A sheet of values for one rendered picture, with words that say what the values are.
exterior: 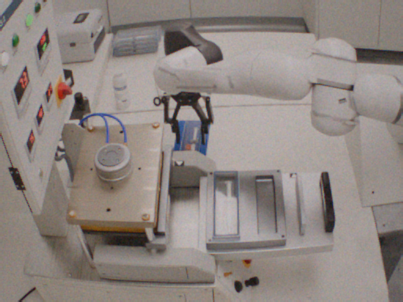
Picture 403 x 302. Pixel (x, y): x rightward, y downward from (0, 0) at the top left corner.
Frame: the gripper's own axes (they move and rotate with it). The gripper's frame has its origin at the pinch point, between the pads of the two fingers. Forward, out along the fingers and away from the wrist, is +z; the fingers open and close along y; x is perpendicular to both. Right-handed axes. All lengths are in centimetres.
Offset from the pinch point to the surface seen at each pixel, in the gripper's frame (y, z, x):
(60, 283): -22, -10, -64
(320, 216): 36, -17, -44
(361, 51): 91, 77, 179
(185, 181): 4.5, -15.2, -32.8
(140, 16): -68, 64, 196
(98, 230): -10, -24, -56
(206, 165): 9.3, -18.1, -30.5
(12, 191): -22, -42, -63
